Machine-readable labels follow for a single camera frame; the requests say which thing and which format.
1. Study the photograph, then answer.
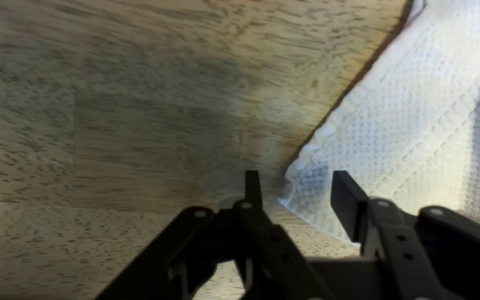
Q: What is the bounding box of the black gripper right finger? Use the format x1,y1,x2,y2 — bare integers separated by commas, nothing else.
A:
329,169,480,300

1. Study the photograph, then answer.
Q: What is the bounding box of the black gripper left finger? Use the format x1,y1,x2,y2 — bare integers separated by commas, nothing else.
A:
95,168,337,300

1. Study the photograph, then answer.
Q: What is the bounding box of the white paper towel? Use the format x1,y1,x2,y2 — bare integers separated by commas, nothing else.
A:
277,0,480,246

